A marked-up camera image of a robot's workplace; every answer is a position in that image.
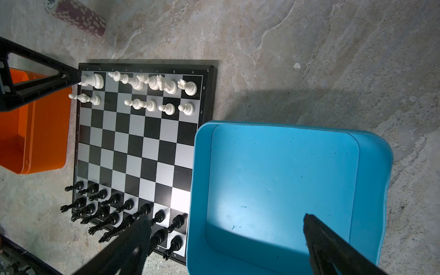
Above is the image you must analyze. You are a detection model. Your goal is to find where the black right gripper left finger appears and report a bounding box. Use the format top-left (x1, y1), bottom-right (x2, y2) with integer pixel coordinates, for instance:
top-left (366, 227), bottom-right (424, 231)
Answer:
top-left (75, 216), bottom-right (152, 275)

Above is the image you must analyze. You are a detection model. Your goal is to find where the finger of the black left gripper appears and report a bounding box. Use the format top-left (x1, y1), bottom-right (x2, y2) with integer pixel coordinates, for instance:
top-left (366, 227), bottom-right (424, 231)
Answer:
top-left (1, 37), bottom-right (81, 112)

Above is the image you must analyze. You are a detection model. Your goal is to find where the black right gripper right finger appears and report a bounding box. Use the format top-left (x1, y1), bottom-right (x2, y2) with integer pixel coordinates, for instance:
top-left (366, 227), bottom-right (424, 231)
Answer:
top-left (304, 214), bottom-right (386, 275)

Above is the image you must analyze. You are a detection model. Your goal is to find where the white rook chess piece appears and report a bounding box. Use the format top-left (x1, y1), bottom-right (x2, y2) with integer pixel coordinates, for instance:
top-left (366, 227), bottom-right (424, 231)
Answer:
top-left (177, 79), bottom-right (197, 96)

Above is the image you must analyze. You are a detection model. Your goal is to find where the black knight near corner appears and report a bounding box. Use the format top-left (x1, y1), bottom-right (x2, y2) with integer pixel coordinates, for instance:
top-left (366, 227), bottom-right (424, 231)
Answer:
top-left (148, 229), bottom-right (168, 255)

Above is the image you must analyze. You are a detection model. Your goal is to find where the orange plastic tray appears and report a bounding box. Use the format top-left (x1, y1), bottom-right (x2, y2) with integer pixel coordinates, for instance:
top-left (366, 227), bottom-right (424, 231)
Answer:
top-left (1, 87), bottom-right (72, 175)

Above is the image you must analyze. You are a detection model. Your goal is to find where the black rook near corner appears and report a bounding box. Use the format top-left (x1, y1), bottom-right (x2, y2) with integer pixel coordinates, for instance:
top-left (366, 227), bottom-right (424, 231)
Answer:
top-left (163, 236), bottom-right (183, 261)

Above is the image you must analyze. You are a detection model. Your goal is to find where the black pawn near corner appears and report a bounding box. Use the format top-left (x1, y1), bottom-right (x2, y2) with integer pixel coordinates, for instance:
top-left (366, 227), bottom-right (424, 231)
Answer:
top-left (167, 215), bottom-right (185, 233)

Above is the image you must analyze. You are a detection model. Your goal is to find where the white pawn far corner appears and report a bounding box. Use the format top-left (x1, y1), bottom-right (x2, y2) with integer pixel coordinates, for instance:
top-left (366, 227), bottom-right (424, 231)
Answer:
top-left (68, 93), bottom-right (101, 105)

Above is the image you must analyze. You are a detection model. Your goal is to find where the white rook far corner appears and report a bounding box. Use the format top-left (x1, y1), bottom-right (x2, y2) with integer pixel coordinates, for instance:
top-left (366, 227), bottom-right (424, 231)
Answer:
top-left (79, 73), bottom-right (104, 89)

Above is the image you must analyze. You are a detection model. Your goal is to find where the blue plastic tray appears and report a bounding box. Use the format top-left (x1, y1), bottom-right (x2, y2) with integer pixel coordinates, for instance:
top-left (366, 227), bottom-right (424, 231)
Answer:
top-left (186, 121), bottom-right (393, 275)

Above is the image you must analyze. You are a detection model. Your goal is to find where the pink checkered small cup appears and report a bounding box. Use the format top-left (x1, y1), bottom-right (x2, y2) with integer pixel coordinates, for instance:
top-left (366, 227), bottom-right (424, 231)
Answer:
top-left (44, 0), bottom-right (106, 38)

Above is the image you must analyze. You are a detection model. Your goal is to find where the black and silver chessboard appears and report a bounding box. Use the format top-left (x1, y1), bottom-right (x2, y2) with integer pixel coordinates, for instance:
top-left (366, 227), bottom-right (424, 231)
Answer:
top-left (71, 63), bottom-right (217, 264)

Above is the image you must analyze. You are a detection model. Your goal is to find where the white pawn right edge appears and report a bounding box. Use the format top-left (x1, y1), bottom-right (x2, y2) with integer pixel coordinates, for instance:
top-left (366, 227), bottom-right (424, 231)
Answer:
top-left (178, 103), bottom-right (194, 116)

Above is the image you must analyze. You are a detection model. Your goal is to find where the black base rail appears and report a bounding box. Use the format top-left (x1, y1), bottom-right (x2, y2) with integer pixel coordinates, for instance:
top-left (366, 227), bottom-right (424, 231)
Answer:
top-left (1, 234), bottom-right (61, 275)

